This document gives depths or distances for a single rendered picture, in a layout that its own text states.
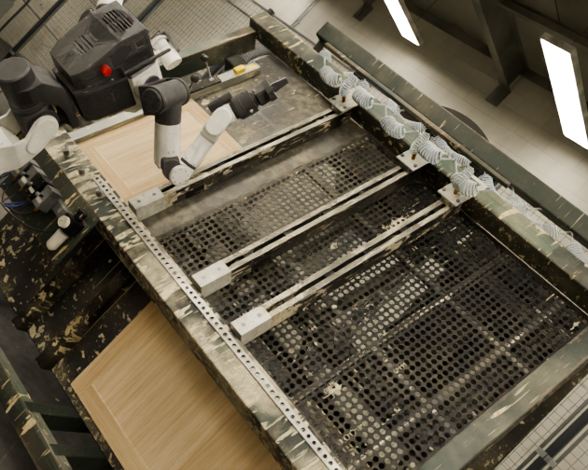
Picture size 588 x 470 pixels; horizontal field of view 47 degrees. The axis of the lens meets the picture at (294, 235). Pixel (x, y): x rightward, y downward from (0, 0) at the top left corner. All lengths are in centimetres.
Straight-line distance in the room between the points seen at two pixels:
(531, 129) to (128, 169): 581
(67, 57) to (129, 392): 120
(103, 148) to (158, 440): 119
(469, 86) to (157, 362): 649
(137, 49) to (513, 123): 613
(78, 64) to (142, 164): 63
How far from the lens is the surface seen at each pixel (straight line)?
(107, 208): 264
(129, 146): 292
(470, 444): 221
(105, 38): 238
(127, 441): 263
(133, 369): 266
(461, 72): 864
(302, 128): 293
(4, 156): 244
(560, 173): 764
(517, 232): 270
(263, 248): 245
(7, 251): 323
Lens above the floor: 135
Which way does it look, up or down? 2 degrees down
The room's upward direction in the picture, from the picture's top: 44 degrees clockwise
